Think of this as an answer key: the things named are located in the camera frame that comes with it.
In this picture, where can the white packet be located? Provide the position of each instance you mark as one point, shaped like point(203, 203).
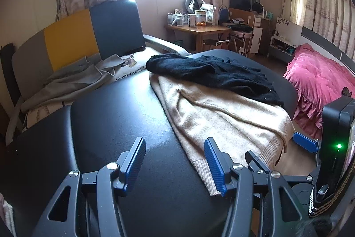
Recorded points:
point(209, 13)

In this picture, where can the round stool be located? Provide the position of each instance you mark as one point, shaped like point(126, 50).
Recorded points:
point(240, 35)

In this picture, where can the pink ruffled bed blanket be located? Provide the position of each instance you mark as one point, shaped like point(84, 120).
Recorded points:
point(319, 73)

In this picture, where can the white shelf unit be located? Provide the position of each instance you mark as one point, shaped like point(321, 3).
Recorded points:
point(288, 28)

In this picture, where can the row of small glass jars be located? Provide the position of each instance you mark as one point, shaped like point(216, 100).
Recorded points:
point(180, 19)

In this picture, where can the beige knit sweater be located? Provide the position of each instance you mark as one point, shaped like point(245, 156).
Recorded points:
point(222, 120)

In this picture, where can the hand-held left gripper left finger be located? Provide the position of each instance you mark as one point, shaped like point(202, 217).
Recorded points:
point(136, 159)

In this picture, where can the glass jar with oranges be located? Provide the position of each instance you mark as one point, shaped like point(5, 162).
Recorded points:
point(200, 17)

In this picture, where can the round white fan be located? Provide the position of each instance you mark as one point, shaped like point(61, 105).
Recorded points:
point(258, 8)

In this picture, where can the grey bed headboard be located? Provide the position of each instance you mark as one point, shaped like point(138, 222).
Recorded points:
point(319, 37)

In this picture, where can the blue chair back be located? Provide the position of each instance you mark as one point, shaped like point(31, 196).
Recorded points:
point(223, 15)

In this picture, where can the grey yellow blue sofa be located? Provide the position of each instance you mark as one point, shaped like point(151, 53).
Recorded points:
point(69, 28)

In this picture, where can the black bag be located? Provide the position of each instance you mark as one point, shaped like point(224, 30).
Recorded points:
point(241, 27)

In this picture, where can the cardboard box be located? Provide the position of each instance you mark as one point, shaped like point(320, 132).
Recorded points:
point(212, 46)

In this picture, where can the grey cloth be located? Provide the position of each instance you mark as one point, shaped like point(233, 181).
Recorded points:
point(69, 84)

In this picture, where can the black knit sweater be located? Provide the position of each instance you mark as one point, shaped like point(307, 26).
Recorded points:
point(222, 76)

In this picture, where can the wooden side desk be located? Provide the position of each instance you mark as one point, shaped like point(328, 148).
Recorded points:
point(240, 15)

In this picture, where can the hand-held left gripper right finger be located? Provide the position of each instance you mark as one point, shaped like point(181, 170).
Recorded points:
point(215, 167)

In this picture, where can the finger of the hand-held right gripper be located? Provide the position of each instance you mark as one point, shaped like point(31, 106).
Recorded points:
point(303, 141)
point(253, 158)

